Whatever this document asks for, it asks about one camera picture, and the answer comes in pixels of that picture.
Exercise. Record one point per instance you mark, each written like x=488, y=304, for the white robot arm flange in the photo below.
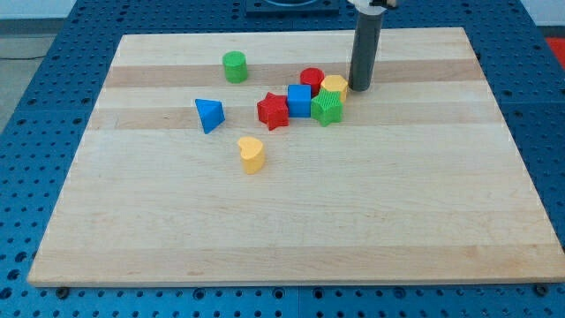
x=374, y=7

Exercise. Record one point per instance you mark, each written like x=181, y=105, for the red star block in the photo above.
x=273, y=111

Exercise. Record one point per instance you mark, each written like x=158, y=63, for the green star block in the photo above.
x=326, y=107

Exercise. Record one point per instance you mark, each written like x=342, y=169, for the yellow heart block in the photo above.
x=252, y=154

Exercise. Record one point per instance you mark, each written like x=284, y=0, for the blue cube block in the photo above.
x=299, y=100

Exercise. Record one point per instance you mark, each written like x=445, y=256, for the light wooden board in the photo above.
x=420, y=183

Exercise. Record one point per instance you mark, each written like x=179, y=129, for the blue triangle block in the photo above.
x=211, y=114

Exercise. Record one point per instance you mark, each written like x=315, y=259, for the red cylinder block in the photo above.
x=312, y=76

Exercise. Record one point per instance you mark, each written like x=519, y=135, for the yellow hexagon block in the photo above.
x=336, y=83

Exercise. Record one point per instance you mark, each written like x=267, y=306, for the green cylinder block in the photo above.
x=235, y=67

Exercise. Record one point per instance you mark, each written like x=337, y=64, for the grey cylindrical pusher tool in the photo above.
x=364, y=49

